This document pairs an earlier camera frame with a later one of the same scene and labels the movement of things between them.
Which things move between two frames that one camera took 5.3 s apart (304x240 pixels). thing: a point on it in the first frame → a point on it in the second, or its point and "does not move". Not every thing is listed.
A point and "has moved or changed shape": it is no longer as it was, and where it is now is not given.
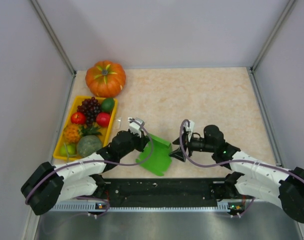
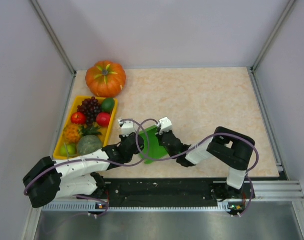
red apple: x=103 y=119 does not move
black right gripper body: x=195 y=144 → x=159 y=137
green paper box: x=155 y=157 has moved or changed shape
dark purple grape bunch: x=91 y=107 does not move
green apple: x=71 y=148 does not move
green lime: x=107 y=105 does not move
